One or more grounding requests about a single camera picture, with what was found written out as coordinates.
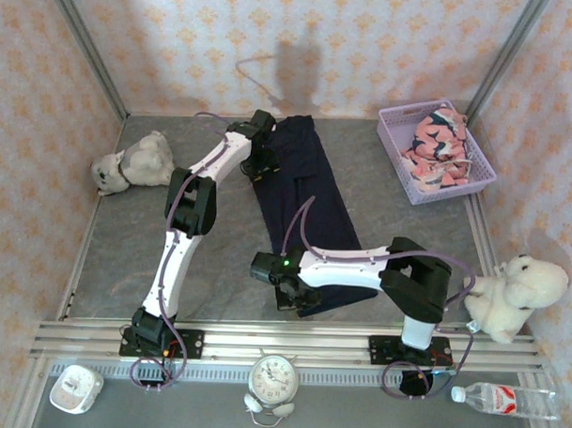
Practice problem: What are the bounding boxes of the purple plastic basket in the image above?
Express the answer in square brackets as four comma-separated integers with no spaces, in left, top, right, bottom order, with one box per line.
[374,95,502,209]

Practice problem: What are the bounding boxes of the aluminium table edge rail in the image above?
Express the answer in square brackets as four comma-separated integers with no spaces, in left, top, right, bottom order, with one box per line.
[55,196,100,322]
[464,191,504,279]

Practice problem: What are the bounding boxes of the pink patterned garment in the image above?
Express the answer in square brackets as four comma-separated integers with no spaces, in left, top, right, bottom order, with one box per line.
[398,104,477,194]

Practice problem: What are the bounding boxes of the grey plush toy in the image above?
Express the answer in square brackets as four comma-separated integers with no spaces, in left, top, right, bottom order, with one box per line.
[88,128,177,200]

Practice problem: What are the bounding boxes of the white plush toy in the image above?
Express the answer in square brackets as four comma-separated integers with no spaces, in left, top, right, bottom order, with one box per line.
[462,252,572,347]

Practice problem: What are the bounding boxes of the white square clock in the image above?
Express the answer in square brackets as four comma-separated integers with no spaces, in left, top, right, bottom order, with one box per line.
[48,363,106,416]

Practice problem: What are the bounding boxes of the clear plastic water bottle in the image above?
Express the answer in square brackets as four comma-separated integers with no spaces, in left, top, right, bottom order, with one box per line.
[450,380,563,420]

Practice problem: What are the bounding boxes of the aluminium mounting rail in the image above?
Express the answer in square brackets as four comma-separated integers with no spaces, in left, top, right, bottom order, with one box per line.
[29,315,546,377]

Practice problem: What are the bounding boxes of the aluminium frame post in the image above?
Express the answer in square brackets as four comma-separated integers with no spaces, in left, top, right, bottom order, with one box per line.
[462,0,551,133]
[39,0,132,121]

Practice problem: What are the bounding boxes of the silver alarm clock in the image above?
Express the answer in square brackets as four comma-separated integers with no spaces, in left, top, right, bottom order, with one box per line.
[246,348,301,411]

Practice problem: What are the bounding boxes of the navy blue garment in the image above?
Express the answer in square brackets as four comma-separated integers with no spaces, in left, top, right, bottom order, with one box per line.
[247,113,385,321]

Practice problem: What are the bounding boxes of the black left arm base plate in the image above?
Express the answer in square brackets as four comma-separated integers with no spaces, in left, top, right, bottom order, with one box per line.
[118,327,205,360]

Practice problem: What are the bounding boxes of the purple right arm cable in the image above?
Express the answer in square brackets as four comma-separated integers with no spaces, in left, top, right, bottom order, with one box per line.
[275,194,481,403]

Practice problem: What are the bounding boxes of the grey slotted cable duct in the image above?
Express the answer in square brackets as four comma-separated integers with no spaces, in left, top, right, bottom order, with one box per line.
[49,358,456,392]

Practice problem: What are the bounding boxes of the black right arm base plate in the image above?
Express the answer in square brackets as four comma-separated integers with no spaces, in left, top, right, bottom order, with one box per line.
[367,333,455,369]

